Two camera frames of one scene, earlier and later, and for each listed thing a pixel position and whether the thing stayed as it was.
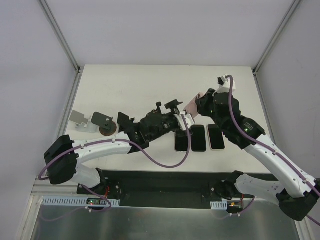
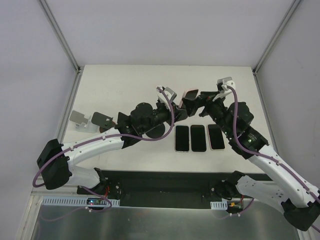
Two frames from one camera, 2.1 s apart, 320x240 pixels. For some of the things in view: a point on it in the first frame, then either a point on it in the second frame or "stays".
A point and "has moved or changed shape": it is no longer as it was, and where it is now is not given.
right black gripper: x=202 y=103 stays
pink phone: x=216 y=138 stays
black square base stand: x=125 y=124 stays
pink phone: x=191 y=108 has moved or changed shape
